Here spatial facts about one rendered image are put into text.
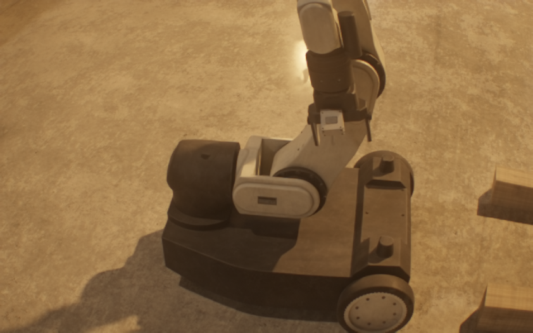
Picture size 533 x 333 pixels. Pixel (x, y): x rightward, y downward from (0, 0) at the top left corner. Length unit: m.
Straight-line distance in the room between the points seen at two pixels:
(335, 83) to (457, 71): 1.81
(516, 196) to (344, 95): 1.04
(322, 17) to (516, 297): 0.96
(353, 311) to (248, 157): 0.46
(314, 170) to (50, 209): 0.92
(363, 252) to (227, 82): 1.28
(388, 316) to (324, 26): 0.78
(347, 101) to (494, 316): 0.75
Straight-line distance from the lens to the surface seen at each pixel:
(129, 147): 2.51
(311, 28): 1.34
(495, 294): 1.86
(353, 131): 1.67
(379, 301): 1.73
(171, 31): 3.37
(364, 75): 1.57
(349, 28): 1.37
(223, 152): 1.81
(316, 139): 1.50
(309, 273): 1.74
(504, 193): 2.31
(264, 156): 1.92
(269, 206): 1.78
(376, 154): 2.11
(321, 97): 1.44
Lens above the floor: 1.36
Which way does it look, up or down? 35 degrees down
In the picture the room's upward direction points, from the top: 1 degrees clockwise
